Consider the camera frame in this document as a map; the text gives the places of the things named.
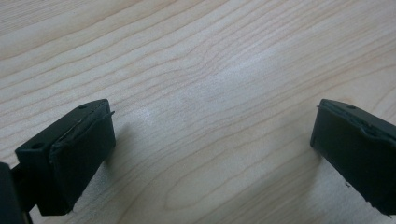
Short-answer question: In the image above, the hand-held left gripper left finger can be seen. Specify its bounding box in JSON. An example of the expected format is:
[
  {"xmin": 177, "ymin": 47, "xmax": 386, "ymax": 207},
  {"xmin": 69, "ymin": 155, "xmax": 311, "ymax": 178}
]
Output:
[{"xmin": 14, "ymin": 98, "xmax": 117, "ymax": 217}]

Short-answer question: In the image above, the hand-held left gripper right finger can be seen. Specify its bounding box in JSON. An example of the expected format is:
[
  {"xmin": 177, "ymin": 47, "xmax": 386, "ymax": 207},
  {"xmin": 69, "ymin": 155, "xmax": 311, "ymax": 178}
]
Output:
[{"xmin": 309, "ymin": 98, "xmax": 396, "ymax": 217}]

